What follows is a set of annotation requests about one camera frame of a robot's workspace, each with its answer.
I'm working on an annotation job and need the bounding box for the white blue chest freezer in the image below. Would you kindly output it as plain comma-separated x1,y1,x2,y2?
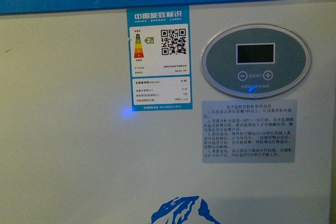
1,0,335,223

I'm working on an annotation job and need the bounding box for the China energy label sticker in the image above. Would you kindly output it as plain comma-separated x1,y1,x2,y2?
127,6,193,111

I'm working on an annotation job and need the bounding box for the oval temperature control panel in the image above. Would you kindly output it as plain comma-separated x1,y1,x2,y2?
201,24,311,100

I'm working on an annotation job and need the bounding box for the grey instruction sticker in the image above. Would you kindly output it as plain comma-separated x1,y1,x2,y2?
202,99,297,164

